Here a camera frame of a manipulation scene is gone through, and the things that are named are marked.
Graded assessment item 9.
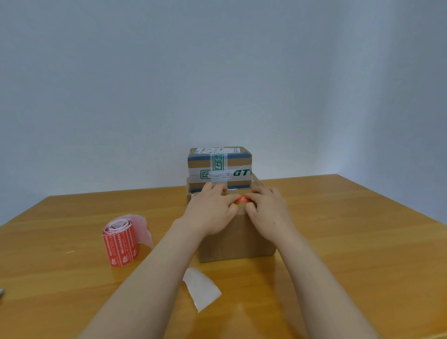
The person's left hand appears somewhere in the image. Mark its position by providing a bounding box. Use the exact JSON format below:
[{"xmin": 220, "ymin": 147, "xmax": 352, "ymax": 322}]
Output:
[{"xmin": 174, "ymin": 181, "xmax": 244, "ymax": 239}]

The person's right hand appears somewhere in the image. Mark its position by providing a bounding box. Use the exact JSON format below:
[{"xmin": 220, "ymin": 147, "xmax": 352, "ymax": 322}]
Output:
[{"xmin": 244, "ymin": 186, "xmax": 298, "ymax": 244}]

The wide cardboard box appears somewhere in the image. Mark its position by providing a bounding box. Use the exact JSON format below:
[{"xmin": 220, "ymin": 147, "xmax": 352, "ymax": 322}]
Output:
[{"xmin": 186, "ymin": 172, "xmax": 265, "ymax": 203}]

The cardboard box with torn tape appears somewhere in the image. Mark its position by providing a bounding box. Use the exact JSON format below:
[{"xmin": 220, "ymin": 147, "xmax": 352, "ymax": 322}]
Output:
[{"xmin": 196, "ymin": 190, "xmax": 277, "ymax": 263}]

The box with green GT tape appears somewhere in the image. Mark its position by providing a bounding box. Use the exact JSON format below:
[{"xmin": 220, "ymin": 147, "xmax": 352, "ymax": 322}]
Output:
[{"xmin": 187, "ymin": 146, "xmax": 253, "ymax": 192}]

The white backing paper piece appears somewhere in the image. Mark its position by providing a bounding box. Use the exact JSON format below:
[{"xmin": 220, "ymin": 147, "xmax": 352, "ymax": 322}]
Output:
[{"xmin": 182, "ymin": 267, "xmax": 223, "ymax": 314}]

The roll of red stickers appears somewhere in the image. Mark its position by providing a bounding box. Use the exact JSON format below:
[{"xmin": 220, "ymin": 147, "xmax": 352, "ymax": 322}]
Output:
[{"xmin": 102, "ymin": 214, "xmax": 155, "ymax": 268}]

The person's right forearm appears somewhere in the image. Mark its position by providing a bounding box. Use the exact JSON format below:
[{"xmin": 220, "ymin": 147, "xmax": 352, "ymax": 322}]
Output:
[{"xmin": 276, "ymin": 232, "xmax": 379, "ymax": 339}]

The person's left forearm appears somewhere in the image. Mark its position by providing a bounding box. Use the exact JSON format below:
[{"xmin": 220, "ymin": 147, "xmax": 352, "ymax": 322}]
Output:
[{"xmin": 78, "ymin": 223, "xmax": 207, "ymax": 339}]

